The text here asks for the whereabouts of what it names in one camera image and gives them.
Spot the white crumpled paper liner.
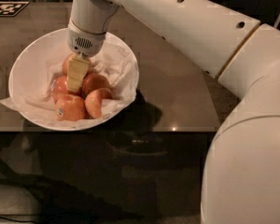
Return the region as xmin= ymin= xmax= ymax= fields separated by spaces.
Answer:
xmin=0 ymin=35 xmax=138 ymax=128

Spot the dark glass table cabinet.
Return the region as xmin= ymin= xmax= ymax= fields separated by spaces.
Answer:
xmin=0 ymin=132 xmax=213 ymax=220

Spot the red apple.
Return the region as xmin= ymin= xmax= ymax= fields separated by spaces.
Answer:
xmin=85 ymin=88 xmax=113 ymax=119
xmin=51 ymin=76 xmax=81 ymax=102
xmin=62 ymin=53 xmax=91 ymax=76
xmin=55 ymin=94 xmax=86 ymax=121
xmin=82 ymin=73 xmax=110 ymax=96

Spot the black white fiducial marker tag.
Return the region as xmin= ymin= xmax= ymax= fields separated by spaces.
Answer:
xmin=0 ymin=1 xmax=29 ymax=17

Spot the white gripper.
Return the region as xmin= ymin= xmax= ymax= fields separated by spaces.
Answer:
xmin=66 ymin=21 xmax=105 ymax=92

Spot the white bowl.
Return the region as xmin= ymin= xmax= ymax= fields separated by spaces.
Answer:
xmin=7 ymin=27 xmax=140 ymax=132

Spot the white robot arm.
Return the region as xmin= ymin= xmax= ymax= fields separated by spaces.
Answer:
xmin=68 ymin=0 xmax=280 ymax=224

